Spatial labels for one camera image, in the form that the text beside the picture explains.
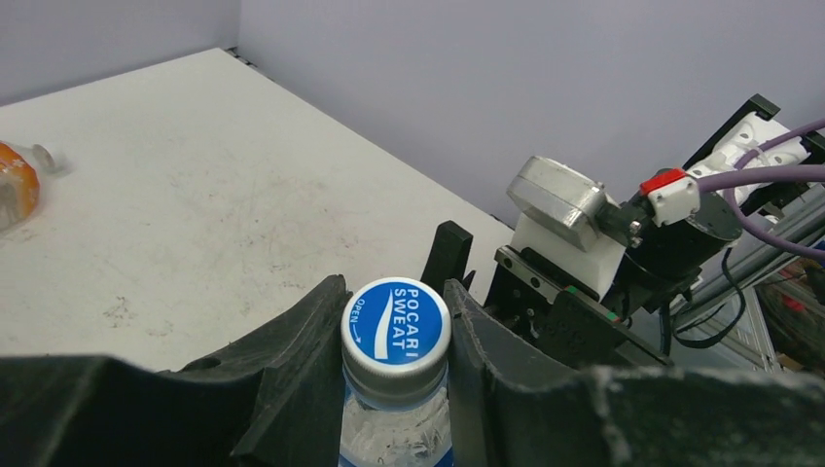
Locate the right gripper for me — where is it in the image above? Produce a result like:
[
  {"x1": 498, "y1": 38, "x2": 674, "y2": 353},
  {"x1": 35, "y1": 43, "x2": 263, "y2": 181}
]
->
[{"x1": 420, "y1": 220, "x2": 673, "y2": 369}]

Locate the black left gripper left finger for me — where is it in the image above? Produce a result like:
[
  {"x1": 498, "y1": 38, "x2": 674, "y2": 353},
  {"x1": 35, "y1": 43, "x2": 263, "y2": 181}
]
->
[{"x1": 1, "y1": 275, "x2": 349, "y2": 466}]

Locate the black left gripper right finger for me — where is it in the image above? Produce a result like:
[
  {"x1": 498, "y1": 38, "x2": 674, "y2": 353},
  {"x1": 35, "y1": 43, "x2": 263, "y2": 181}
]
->
[{"x1": 444, "y1": 280, "x2": 824, "y2": 466}]

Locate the blue label clear bottle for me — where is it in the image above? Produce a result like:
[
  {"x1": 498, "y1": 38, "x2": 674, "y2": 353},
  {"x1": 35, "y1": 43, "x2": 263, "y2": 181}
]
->
[{"x1": 339, "y1": 277, "x2": 454, "y2": 466}]

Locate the large orange label bottle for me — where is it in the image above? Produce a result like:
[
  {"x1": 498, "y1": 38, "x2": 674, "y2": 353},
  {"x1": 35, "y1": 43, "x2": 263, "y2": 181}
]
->
[{"x1": 1, "y1": 141, "x2": 65, "y2": 231}]

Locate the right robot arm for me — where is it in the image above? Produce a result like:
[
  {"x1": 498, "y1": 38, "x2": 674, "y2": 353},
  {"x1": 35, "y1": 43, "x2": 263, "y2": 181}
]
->
[{"x1": 482, "y1": 94, "x2": 824, "y2": 369}]

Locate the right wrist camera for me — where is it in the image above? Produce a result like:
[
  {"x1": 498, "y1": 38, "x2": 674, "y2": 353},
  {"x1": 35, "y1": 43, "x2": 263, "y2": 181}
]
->
[{"x1": 505, "y1": 156, "x2": 702, "y2": 298}]

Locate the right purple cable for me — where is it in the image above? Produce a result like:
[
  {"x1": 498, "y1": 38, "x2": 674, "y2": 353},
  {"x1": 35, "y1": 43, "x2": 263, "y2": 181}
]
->
[{"x1": 696, "y1": 119, "x2": 825, "y2": 263}]

